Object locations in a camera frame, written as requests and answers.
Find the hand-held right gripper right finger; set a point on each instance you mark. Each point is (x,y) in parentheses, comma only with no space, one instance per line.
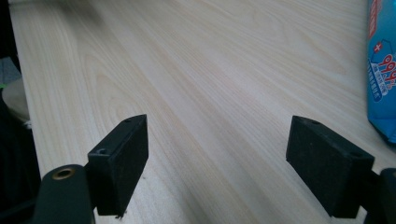
(327,165)

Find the blue wet wipes pack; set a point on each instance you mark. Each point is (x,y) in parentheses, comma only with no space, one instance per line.
(383,93)

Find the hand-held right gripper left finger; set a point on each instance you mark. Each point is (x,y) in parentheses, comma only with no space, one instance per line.
(120,161)

